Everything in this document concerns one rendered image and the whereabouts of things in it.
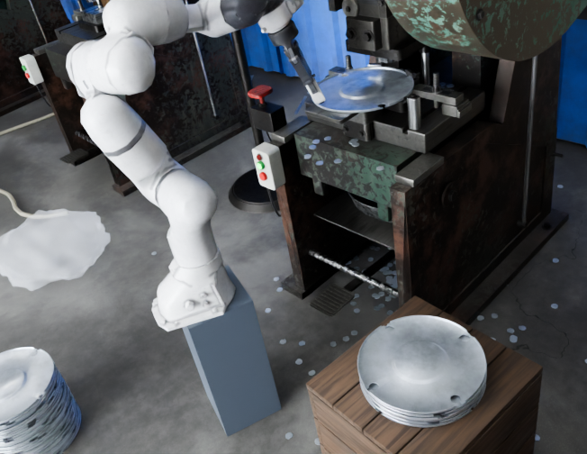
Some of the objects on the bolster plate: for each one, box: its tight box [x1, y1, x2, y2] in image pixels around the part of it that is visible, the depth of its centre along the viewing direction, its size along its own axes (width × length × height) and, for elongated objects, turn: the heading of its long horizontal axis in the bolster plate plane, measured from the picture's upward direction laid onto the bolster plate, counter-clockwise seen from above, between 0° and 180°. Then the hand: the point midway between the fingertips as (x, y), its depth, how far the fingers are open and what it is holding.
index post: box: [407, 94, 421, 130], centre depth 166 cm, size 3×3×10 cm
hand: (314, 91), depth 170 cm, fingers closed
